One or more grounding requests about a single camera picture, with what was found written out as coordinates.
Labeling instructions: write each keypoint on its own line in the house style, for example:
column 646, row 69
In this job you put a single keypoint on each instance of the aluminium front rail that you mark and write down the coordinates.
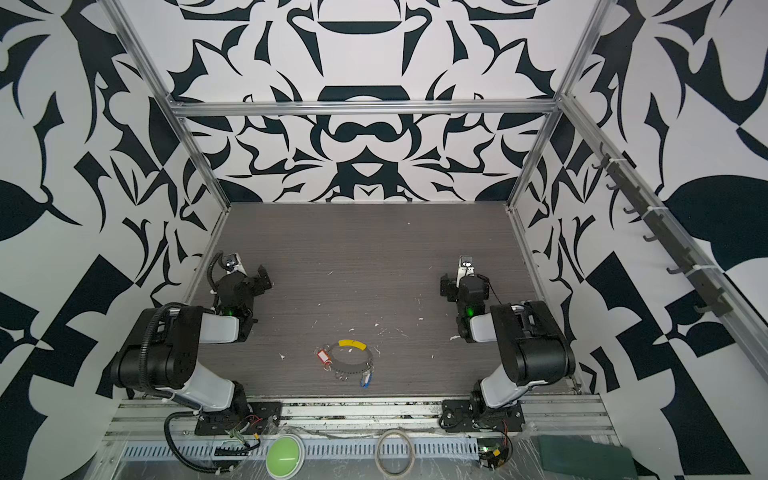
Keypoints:
column 548, row 414

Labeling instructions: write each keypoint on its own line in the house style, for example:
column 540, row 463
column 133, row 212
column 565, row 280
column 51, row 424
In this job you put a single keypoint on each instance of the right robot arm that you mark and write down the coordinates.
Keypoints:
column 533, row 349

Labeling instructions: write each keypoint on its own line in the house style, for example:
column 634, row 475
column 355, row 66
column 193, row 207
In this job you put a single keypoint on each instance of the aluminium frame crossbar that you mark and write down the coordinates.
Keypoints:
column 370, row 107

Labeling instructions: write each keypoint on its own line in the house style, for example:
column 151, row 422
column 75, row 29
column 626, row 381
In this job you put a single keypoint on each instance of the white slotted cable duct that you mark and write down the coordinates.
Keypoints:
column 457, row 448

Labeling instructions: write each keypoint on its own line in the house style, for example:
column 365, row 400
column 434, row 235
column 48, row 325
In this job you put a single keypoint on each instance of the metal keyring with yellow tag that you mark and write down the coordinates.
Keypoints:
column 350, row 358

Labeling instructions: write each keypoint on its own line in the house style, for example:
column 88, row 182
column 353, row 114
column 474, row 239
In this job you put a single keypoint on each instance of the green round button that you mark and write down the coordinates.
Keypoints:
column 285, row 457

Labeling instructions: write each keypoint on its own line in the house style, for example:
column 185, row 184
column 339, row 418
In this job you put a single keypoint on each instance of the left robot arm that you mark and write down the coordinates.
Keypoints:
column 161, row 354

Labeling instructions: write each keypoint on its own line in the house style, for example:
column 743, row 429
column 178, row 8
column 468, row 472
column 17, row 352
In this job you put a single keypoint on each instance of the dark green cloth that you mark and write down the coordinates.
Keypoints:
column 583, row 458

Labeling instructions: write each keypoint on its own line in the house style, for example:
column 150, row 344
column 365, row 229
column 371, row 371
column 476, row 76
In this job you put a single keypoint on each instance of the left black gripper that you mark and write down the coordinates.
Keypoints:
column 257, row 281

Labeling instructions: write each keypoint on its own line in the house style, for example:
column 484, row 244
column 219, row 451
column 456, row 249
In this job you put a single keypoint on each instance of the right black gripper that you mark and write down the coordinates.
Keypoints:
column 452, row 285

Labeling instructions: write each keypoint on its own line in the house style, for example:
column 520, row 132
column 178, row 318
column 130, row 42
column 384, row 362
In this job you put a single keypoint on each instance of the red key tag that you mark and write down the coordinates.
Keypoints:
column 324, row 357

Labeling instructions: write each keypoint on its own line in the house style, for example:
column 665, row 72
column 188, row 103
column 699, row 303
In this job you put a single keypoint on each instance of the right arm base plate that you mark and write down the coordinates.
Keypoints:
column 458, row 416

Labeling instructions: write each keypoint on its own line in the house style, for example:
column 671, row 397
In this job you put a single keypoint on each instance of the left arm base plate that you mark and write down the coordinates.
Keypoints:
column 240, row 417

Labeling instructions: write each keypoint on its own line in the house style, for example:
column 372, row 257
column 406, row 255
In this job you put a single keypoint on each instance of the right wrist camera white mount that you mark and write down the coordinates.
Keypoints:
column 465, row 268

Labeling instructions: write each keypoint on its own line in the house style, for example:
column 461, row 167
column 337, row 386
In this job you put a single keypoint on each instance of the black wall hook rack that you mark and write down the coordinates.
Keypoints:
column 666, row 230

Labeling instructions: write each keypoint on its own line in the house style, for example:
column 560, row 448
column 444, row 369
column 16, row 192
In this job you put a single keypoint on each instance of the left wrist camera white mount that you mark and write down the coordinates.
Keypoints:
column 232, row 263

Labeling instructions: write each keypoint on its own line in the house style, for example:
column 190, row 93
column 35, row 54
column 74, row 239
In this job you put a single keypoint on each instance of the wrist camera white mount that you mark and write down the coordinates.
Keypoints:
column 232, row 263
column 465, row 268

